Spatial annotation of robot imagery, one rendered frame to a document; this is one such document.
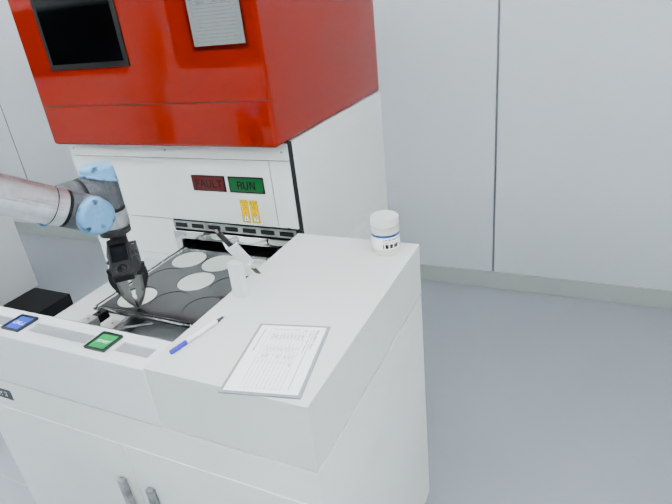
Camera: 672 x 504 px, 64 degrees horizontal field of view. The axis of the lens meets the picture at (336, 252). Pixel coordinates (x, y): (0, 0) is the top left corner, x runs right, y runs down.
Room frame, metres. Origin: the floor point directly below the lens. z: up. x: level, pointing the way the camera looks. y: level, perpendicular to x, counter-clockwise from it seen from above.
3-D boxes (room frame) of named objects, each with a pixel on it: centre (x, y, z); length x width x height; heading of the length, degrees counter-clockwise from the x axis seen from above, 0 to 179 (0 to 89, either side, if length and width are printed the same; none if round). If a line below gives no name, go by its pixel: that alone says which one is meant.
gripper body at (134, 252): (1.21, 0.52, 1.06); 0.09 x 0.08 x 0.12; 18
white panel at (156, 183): (1.59, 0.45, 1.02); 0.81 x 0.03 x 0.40; 63
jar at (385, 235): (1.22, -0.13, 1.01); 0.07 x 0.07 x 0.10
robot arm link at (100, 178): (1.20, 0.52, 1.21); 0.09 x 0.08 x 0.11; 137
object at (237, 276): (1.09, 0.22, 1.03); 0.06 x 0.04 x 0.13; 153
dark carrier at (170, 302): (1.30, 0.38, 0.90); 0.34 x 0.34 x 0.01; 63
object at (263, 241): (1.50, 0.30, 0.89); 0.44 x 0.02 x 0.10; 63
